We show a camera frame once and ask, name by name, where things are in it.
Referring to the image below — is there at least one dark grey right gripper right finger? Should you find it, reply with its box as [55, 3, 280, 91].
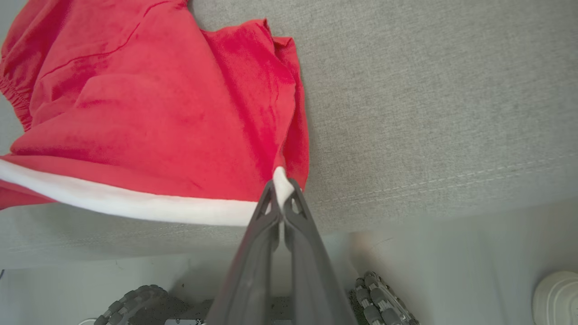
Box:
[283, 179, 358, 325]

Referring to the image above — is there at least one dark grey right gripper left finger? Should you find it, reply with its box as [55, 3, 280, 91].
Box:
[205, 181, 283, 325]

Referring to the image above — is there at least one red shorts white trim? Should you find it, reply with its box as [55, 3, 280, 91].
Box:
[0, 0, 310, 226]

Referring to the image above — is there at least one grey roller robot wheel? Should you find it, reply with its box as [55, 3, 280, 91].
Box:
[354, 271, 419, 325]
[93, 284, 181, 325]

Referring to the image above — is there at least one white ribbed rounded object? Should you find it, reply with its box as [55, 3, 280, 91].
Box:
[532, 271, 578, 325]

